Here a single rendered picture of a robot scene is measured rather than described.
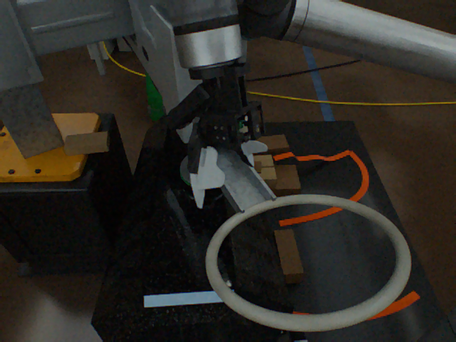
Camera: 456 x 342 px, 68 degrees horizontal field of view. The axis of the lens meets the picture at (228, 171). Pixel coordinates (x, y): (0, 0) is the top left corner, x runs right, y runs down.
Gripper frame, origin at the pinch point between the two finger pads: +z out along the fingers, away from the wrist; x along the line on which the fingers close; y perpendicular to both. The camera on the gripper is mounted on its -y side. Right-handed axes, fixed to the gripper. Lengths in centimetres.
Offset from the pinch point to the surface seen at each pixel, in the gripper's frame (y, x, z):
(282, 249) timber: -54, 100, 106
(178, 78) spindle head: -42, 36, -11
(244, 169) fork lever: -32, 47, 24
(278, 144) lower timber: -98, 183, 76
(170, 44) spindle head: -40, 34, -21
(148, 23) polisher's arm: -72, 56, -27
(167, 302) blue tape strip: -44, 10, 58
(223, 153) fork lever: -43, 50, 20
